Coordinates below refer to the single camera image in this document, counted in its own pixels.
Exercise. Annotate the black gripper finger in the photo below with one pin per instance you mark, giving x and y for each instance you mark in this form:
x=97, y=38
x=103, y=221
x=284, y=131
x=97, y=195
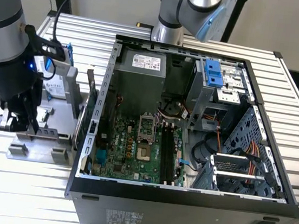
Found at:
x=21, y=122
x=34, y=108

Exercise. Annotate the RAM stick with blue label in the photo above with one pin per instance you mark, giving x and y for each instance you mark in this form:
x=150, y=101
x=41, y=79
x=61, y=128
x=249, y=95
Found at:
x=47, y=132

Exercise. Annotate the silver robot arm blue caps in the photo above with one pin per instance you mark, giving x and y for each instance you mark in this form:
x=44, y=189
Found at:
x=1, y=31

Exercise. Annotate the silver CPU chip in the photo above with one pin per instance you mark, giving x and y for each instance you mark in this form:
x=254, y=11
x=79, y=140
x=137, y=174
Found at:
x=44, y=115

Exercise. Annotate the grey plastic parts rack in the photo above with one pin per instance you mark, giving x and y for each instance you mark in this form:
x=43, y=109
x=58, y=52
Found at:
x=55, y=122

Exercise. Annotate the hard disk in blue carrier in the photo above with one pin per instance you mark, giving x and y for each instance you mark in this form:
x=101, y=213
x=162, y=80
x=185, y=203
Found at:
x=55, y=86

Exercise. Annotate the black table corner cap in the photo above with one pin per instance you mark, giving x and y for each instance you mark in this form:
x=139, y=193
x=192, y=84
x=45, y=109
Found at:
x=277, y=54
x=52, y=13

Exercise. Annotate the blue board connector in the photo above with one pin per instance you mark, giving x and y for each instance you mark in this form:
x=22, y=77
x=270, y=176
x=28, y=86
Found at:
x=100, y=157

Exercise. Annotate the grey power supply unit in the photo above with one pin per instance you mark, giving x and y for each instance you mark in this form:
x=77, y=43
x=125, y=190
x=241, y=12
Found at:
x=138, y=88

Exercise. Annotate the CPU socket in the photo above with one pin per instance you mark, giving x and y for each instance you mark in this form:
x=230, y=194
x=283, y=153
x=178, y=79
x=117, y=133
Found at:
x=144, y=152

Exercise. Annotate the green motherboard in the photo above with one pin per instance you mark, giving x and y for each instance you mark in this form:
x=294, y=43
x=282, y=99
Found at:
x=145, y=169

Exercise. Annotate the round black speaker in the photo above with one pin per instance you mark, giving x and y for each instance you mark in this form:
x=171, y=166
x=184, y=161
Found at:
x=170, y=107

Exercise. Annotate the yellow black connector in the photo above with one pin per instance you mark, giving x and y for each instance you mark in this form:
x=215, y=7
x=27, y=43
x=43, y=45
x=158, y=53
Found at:
x=142, y=25

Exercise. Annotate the black PC case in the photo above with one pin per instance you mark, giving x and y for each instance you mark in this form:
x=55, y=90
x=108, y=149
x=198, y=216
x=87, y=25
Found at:
x=153, y=213

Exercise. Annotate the silver metal disk bay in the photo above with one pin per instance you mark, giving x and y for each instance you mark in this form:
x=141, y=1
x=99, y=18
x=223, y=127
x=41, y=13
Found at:
x=195, y=95

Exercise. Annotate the blue plastic bay latch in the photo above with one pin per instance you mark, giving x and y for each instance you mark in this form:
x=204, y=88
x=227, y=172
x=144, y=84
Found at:
x=213, y=70

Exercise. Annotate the grey perforated drive cage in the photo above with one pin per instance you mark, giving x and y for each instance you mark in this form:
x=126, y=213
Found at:
x=237, y=161

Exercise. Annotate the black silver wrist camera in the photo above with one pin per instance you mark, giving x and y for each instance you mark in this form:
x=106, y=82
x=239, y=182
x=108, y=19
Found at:
x=52, y=51

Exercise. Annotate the green graphics card metal bracket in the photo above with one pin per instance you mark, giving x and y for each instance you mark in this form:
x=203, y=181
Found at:
x=91, y=105

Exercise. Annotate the black frame post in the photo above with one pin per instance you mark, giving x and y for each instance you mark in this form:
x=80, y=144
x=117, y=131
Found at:
x=67, y=9
x=235, y=16

